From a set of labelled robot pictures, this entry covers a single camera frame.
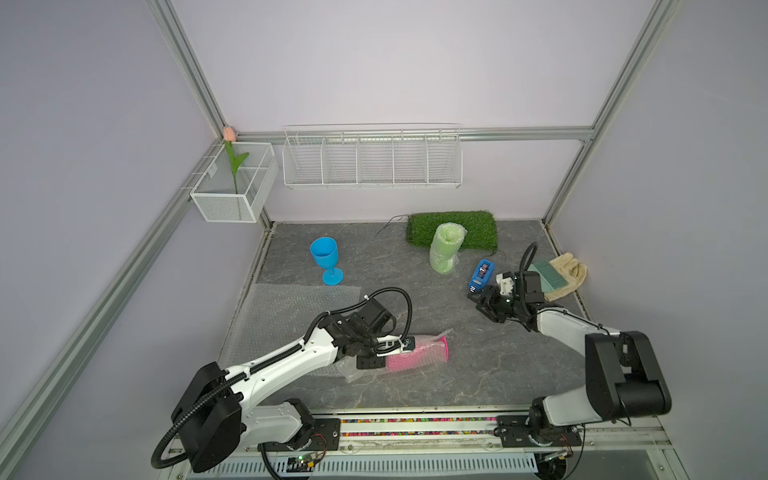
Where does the green plastic wine glass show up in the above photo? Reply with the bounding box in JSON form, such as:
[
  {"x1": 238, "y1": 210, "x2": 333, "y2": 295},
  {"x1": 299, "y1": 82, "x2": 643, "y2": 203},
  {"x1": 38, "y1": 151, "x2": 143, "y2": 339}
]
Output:
[{"x1": 431, "y1": 225, "x2": 464, "y2": 272}]

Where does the white wire wall rack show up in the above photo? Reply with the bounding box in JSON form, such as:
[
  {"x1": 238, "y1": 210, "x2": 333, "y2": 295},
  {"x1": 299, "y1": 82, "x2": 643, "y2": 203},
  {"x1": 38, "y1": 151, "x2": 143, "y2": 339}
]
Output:
[{"x1": 282, "y1": 123, "x2": 463, "y2": 189}]

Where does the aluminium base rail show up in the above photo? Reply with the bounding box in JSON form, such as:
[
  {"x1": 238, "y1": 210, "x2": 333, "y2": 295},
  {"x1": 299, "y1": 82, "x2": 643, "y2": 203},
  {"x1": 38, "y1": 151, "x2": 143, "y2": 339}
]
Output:
[{"x1": 199, "y1": 406, "x2": 689, "y2": 479}]

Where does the blue tape dispenser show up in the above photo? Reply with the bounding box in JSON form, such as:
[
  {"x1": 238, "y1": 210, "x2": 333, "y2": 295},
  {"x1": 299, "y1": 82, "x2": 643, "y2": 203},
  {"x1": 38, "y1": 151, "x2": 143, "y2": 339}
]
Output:
[{"x1": 468, "y1": 259, "x2": 495, "y2": 293}]

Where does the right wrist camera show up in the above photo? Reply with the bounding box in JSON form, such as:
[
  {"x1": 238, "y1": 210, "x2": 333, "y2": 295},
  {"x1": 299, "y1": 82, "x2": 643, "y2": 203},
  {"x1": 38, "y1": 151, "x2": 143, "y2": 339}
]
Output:
[{"x1": 495, "y1": 271, "x2": 517, "y2": 297}]

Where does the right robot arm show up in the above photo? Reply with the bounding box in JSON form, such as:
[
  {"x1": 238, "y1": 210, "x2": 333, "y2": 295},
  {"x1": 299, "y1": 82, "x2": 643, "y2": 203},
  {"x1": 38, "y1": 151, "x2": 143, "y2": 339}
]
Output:
[{"x1": 467, "y1": 242, "x2": 672, "y2": 446}]

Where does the white mesh wall basket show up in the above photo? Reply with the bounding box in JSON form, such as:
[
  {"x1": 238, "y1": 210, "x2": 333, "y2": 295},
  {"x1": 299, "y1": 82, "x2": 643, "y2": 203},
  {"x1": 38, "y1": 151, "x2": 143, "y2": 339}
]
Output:
[{"x1": 190, "y1": 141, "x2": 279, "y2": 223}]

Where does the artificial grass mat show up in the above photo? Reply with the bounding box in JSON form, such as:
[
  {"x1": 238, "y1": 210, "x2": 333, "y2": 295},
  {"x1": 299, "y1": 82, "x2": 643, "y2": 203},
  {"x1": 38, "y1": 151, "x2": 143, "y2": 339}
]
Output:
[{"x1": 406, "y1": 210, "x2": 498, "y2": 251}]

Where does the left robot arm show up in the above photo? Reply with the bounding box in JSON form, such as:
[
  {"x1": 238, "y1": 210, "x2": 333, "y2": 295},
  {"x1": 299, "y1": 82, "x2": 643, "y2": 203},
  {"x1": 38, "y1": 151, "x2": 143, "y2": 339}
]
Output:
[{"x1": 150, "y1": 287, "x2": 413, "y2": 473}]

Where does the blue plastic wine glass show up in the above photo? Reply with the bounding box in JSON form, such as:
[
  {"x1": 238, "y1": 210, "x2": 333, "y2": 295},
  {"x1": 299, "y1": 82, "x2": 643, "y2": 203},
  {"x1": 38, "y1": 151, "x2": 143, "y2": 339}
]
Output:
[{"x1": 310, "y1": 237, "x2": 343, "y2": 286}]

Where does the artificial tulip flower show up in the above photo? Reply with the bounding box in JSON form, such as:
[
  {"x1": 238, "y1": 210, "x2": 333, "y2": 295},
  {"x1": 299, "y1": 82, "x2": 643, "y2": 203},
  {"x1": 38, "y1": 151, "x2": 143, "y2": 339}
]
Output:
[{"x1": 222, "y1": 126, "x2": 249, "y2": 194}]

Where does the green dustpan brush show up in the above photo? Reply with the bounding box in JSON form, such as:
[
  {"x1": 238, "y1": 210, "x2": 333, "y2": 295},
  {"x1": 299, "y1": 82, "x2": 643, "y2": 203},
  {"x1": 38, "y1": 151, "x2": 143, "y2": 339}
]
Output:
[{"x1": 528, "y1": 261, "x2": 568, "y2": 293}]

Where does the pink plastic wine glass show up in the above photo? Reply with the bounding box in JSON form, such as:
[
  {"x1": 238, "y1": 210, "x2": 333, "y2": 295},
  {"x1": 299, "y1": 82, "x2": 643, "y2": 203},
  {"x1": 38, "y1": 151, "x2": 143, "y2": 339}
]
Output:
[{"x1": 386, "y1": 335, "x2": 450, "y2": 372}]

